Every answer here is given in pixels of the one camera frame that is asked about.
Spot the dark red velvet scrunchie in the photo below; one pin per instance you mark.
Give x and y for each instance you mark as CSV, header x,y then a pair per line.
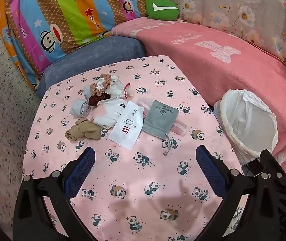
x,y
95,100

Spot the striped monkey print quilt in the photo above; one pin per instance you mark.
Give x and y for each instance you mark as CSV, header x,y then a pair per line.
x,y
57,10

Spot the pink blanket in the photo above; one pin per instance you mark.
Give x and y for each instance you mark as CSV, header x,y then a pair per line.
x,y
233,67

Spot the green round cushion white tick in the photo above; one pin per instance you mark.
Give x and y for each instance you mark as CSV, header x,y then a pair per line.
x,y
161,8

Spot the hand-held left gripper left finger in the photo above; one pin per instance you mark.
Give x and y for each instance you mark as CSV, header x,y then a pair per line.
x,y
82,167

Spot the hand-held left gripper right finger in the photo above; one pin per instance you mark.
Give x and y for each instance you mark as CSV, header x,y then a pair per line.
x,y
210,170

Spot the white bag-lined waste bin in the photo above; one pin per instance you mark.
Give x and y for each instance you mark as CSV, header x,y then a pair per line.
x,y
253,128

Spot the beige brown scrunchie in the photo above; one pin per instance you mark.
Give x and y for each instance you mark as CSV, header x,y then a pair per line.
x,y
107,80

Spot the white paper bag red print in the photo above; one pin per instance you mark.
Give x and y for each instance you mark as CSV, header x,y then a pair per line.
x,y
125,130

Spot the pink transparent packet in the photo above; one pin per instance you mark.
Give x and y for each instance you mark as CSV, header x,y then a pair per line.
x,y
180,126

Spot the pink panda print tablecloth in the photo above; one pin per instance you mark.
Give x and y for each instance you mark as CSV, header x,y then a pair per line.
x,y
145,180

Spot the tan nylon stocking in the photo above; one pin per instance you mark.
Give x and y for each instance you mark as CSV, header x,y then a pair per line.
x,y
82,130

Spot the white sock with red thread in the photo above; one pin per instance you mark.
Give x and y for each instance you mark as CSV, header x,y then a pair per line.
x,y
117,87

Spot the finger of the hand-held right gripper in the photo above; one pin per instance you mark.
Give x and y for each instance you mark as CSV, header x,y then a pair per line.
x,y
270,162

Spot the grey floral cloth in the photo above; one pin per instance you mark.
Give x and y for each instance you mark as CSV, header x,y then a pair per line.
x,y
220,2

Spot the blue-grey sofa cushion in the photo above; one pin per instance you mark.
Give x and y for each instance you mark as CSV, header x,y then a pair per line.
x,y
87,55

